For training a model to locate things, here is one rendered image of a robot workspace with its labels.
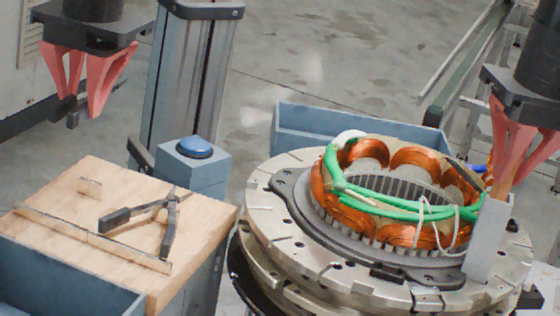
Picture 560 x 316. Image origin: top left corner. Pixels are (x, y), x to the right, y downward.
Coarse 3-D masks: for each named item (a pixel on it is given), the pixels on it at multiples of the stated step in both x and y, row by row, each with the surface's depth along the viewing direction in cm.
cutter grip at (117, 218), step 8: (120, 208) 80; (128, 208) 80; (104, 216) 78; (112, 216) 78; (120, 216) 79; (128, 216) 80; (104, 224) 77; (112, 224) 78; (120, 224) 80; (104, 232) 78
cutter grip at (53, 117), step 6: (66, 96) 77; (72, 96) 77; (60, 102) 76; (66, 102) 76; (72, 102) 77; (54, 108) 74; (60, 108) 75; (66, 108) 76; (72, 108) 77; (54, 114) 74; (60, 114) 75; (66, 114) 77; (48, 120) 75; (54, 120) 75
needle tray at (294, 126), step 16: (288, 112) 120; (304, 112) 120; (320, 112) 120; (336, 112) 120; (272, 128) 117; (288, 128) 122; (304, 128) 122; (320, 128) 122; (336, 128) 122; (352, 128) 122; (368, 128) 122; (384, 128) 122; (400, 128) 122; (416, 128) 121; (432, 128) 122; (272, 144) 112; (288, 144) 111; (304, 144) 111; (320, 144) 111; (432, 144) 123; (448, 144) 117
